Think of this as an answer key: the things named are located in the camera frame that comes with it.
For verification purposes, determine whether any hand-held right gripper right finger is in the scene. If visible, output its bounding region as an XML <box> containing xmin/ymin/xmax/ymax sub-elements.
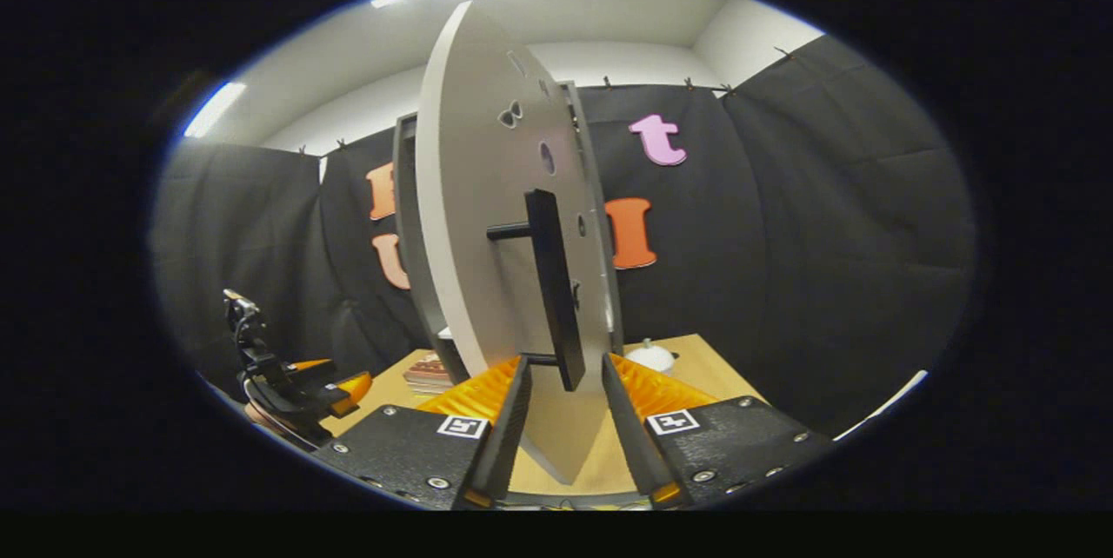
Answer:
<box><xmin>602</xmin><ymin>352</ymin><xmax>834</xmax><ymax>510</ymax></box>

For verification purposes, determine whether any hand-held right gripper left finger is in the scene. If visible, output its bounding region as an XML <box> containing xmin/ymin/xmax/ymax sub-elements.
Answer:
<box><xmin>313</xmin><ymin>355</ymin><xmax>534</xmax><ymax>512</ymax></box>

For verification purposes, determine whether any grey cabinet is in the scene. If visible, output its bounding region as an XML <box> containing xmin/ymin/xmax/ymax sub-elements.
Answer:
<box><xmin>393</xmin><ymin>80</ymin><xmax>625</xmax><ymax>385</ymax></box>

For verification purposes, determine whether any black door handle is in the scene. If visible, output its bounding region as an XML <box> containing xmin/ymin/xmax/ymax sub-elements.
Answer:
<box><xmin>485</xmin><ymin>189</ymin><xmax>587</xmax><ymax>392</ymax></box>

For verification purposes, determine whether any grey cabinet door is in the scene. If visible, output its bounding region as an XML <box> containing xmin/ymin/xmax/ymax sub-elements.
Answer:
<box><xmin>416</xmin><ymin>0</ymin><xmax>623</xmax><ymax>486</ymax></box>

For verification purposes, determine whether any white round object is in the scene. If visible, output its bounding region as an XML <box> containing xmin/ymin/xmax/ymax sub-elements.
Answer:
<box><xmin>626</xmin><ymin>337</ymin><xmax>677</xmax><ymax>375</ymax></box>

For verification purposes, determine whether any black backdrop cloth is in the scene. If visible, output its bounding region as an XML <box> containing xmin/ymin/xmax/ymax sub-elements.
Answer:
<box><xmin>148</xmin><ymin>32</ymin><xmax>979</xmax><ymax>442</ymax></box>

